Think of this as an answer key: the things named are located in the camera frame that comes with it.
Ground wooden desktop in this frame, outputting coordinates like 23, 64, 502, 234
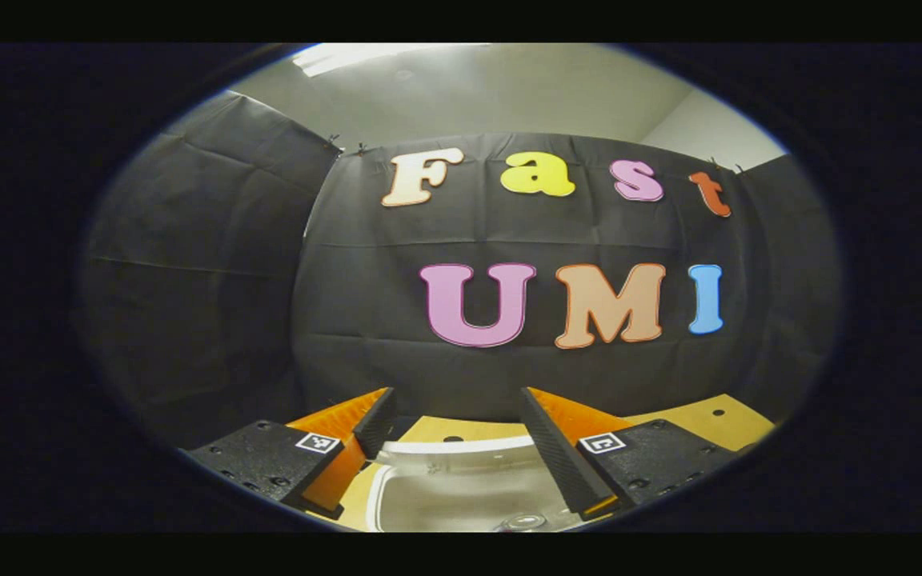
333, 394, 776, 533

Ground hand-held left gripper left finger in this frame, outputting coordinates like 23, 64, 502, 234
181, 387, 399, 519

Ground black backdrop cloth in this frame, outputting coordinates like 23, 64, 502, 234
77, 90, 842, 449

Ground white desktop garbage bin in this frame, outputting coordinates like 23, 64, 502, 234
365, 434, 614, 534

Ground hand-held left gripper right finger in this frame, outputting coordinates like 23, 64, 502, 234
520, 386, 740, 521

